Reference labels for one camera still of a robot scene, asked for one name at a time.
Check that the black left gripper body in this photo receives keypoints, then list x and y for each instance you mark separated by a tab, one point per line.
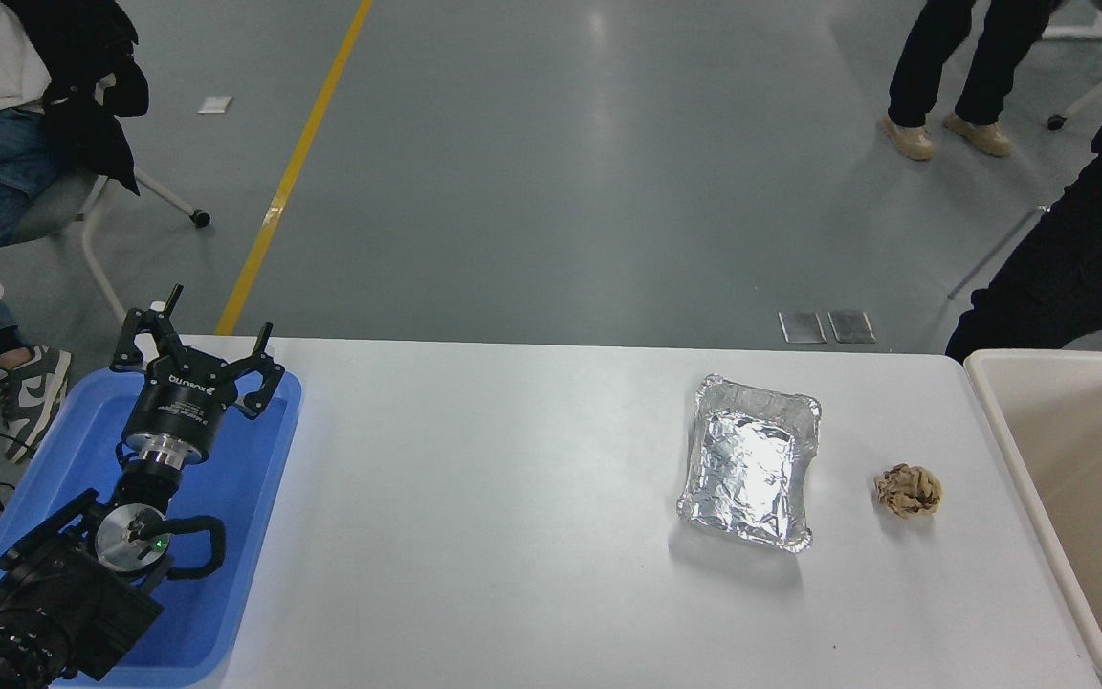
183	407

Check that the blue plastic tray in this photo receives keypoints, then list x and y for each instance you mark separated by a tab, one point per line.
245	478

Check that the grey office chair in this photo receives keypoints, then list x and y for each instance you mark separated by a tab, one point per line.
54	206

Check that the white paper scrap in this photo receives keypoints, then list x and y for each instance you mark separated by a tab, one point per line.
215	104

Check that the black jacket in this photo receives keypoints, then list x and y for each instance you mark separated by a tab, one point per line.
87	86

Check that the silver foil tray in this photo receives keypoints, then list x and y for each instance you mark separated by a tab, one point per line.
750	464

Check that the metal floor plate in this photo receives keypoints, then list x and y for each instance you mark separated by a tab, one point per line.
851	326
803	327

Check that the crumpled tan paper ball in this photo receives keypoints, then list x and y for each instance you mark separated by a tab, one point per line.
908	491

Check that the walking person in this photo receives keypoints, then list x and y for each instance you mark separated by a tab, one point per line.
934	57

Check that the large pale bin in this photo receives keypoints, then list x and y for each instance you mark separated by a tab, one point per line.
1087	459

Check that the person beside bin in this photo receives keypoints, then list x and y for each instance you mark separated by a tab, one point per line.
1087	249

